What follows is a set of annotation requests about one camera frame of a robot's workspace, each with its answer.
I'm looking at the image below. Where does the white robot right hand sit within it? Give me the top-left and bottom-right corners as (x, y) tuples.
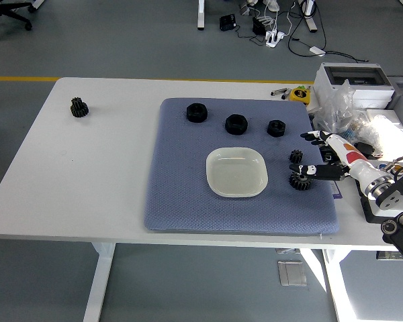
(289, 130), (386, 194)

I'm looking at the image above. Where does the large black gear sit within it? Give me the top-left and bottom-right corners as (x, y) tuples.
(288, 171), (312, 192)

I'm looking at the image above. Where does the small black hex nut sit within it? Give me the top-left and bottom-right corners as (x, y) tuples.
(267, 119), (287, 138)

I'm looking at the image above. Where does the large black hex nut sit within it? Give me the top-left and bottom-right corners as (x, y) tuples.
(185, 103), (208, 123)
(224, 113), (249, 136)

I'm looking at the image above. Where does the black power adapter box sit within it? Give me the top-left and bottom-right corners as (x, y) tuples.
(219, 14), (236, 32)

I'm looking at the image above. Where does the black plastic part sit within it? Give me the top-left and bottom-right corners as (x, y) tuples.
(354, 142), (384, 159)

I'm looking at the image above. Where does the bubble wrap bag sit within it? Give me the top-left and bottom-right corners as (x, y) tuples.
(355, 113), (403, 158)

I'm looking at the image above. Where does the black framed white board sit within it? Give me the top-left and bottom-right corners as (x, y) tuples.
(357, 182), (390, 224)

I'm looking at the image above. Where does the clear plastic bag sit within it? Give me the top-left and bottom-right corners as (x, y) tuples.
(312, 79), (370, 135)

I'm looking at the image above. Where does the yellow tape measure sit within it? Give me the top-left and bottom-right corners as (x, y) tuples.
(289, 86), (310, 103)

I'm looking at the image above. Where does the black desk control panel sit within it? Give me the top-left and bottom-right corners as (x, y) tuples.
(375, 250), (403, 261)

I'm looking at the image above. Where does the white square dish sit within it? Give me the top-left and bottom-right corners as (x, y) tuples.
(206, 146), (269, 199)

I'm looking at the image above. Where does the grey floor socket cover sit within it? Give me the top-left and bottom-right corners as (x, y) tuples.
(277, 260), (308, 287)

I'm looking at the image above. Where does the white table leg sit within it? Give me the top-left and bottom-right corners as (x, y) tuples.
(83, 241), (117, 322)
(300, 248), (367, 322)

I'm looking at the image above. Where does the white power strip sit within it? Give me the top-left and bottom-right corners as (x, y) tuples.
(265, 30), (286, 48)

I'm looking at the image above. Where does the white desk leg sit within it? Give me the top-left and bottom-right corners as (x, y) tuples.
(297, 0), (318, 34)
(197, 0), (206, 31)

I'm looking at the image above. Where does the black charger block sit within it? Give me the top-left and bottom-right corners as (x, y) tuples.
(251, 16), (267, 35)

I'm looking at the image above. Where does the blue-grey textured mat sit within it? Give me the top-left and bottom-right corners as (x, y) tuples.
(142, 97), (340, 235)

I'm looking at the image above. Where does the black double gear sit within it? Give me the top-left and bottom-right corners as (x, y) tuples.
(69, 97), (90, 119)

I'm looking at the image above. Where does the black office chair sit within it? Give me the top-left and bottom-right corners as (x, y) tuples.
(0, 0), (34, 43)

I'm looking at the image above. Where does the white electrical enclosure box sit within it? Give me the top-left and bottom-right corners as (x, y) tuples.
(313, 62), (396, 110)

